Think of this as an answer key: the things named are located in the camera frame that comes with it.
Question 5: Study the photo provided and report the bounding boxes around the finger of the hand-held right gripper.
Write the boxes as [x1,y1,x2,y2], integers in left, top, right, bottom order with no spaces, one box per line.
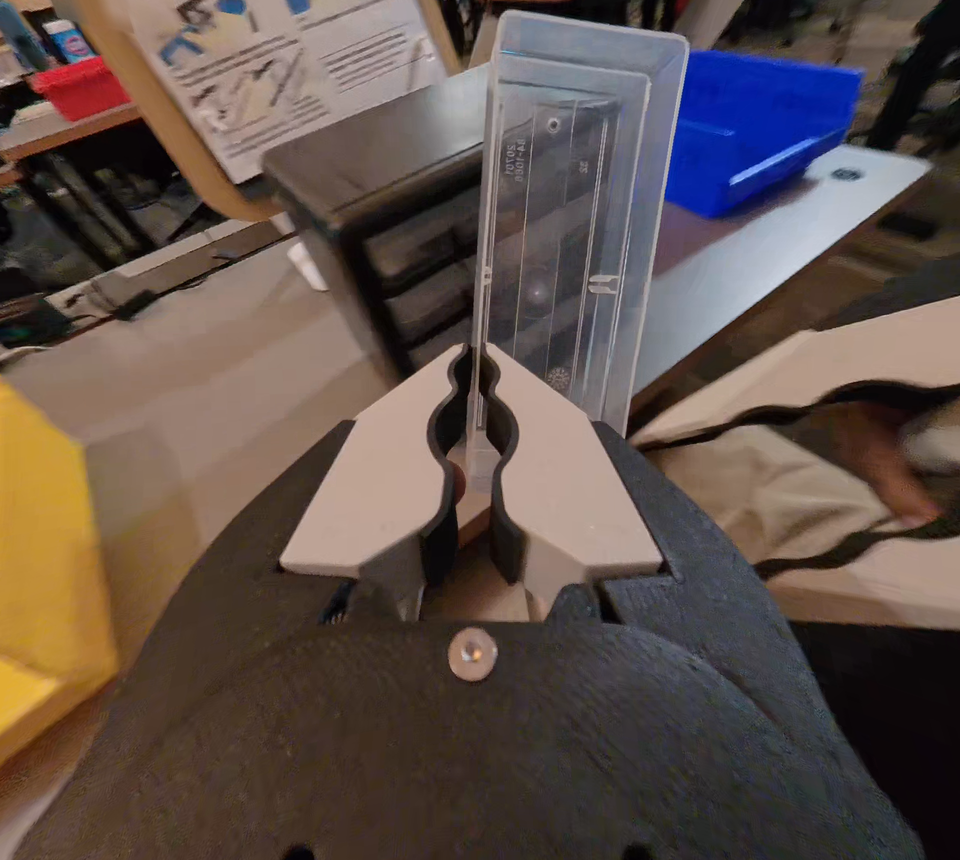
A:
[752,515,960,634]
[630,296,960,454]

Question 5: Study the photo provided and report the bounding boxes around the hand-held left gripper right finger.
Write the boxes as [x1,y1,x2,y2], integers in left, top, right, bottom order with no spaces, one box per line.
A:
[480,342,666,621]

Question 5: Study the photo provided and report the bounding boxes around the printed poster board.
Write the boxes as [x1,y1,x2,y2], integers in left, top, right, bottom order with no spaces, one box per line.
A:
[37,0,462,224]

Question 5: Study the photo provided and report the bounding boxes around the wooden table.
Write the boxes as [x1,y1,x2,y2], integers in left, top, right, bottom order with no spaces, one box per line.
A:
[0,101,147,261]

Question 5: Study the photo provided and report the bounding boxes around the black drawer cabinet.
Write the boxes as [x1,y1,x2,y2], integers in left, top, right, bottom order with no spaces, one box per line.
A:
[262,68,498,389]

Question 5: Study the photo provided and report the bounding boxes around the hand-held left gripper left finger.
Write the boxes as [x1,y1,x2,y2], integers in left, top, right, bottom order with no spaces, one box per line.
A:
[277,342,474,621]

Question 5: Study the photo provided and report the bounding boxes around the blue plastic bin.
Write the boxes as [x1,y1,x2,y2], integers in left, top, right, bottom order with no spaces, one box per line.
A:
[663,50,865,220]

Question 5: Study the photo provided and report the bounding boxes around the red plastic bin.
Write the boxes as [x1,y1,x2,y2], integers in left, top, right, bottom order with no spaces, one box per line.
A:
[30,56,133,123]

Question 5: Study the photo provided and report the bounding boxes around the person's right hand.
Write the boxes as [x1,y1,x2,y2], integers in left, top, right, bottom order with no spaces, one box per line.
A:
[836,399,948,531]

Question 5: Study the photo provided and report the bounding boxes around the person's beige pants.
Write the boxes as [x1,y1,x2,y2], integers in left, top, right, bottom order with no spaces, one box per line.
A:
[637,423,901,570]

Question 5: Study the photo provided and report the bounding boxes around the rows of small cabinet drawers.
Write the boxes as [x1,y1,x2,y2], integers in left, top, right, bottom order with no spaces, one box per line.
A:
[367,222,483,368]

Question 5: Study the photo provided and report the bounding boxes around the yellow plastic bin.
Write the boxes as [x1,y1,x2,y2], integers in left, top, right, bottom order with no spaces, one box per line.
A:
[0,380,121,764]

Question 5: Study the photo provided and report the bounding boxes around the clear plastic drawer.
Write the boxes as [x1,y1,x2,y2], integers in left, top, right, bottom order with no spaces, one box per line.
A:
[465,10,691,494]

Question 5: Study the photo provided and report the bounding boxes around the grey desk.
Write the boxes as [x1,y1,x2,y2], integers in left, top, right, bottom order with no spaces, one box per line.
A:
[0,143,935,659]

